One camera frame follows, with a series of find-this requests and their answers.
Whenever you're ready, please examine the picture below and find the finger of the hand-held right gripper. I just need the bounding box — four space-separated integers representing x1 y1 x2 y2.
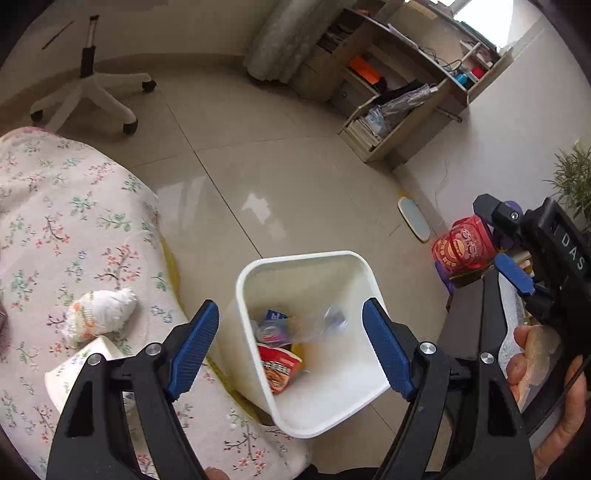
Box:
473 194 525 232
494 253 536 296

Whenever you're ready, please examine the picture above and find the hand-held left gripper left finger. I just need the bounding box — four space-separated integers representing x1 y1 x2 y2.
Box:
46 300 220 480

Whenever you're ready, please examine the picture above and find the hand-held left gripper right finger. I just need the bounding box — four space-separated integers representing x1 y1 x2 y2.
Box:
362 299 536 480

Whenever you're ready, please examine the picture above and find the clear plastic bottle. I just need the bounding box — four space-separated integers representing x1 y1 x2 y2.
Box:
256 307 349 344

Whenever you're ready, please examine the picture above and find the red instant noodle cup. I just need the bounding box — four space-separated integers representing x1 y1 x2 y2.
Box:
257 342 305 395

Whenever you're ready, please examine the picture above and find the white trash bin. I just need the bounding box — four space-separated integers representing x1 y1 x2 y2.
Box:
235 250 404 439

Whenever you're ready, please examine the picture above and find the person's right hand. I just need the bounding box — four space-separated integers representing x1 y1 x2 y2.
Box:
505 323 591 468

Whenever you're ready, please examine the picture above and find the red round tin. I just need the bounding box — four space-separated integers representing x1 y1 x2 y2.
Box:
431 217 499 278

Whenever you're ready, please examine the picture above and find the green potted plant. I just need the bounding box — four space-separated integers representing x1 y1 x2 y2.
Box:
547 143 591 222

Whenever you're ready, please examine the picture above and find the crumpled white paper ball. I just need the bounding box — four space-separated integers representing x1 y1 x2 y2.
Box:
62 288 139 349

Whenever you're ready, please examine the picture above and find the white paper cup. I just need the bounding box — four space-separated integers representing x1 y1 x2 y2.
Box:
45 336 134 416

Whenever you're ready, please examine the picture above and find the wooden book rack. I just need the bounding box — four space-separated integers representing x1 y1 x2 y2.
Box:
338 83 462 163

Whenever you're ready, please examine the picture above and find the floral tablecloth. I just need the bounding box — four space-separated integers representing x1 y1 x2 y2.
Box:
0 127 312 480

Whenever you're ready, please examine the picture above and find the orange box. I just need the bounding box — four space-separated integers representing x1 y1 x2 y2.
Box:
348 55 384 86

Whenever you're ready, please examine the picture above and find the wooden desk with shelves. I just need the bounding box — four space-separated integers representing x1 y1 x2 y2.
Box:
295 0 513 121

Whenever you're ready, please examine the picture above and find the long beige curtain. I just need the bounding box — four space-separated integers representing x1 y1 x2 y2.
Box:
245 0 356 84

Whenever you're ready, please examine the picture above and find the grey office chair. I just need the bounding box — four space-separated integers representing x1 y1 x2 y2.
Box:
30 14 158 136

